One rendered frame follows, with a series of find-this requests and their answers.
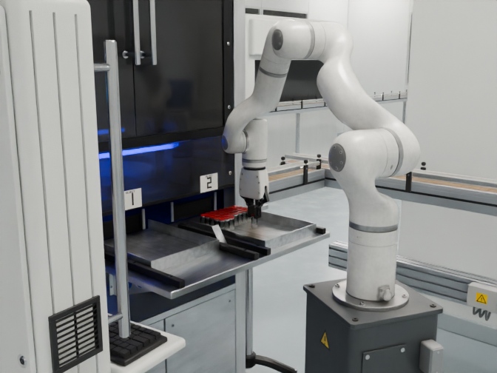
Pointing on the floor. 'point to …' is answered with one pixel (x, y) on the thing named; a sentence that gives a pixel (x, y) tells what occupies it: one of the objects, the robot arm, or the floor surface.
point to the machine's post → (231, 198)
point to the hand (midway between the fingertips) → (254, 211)
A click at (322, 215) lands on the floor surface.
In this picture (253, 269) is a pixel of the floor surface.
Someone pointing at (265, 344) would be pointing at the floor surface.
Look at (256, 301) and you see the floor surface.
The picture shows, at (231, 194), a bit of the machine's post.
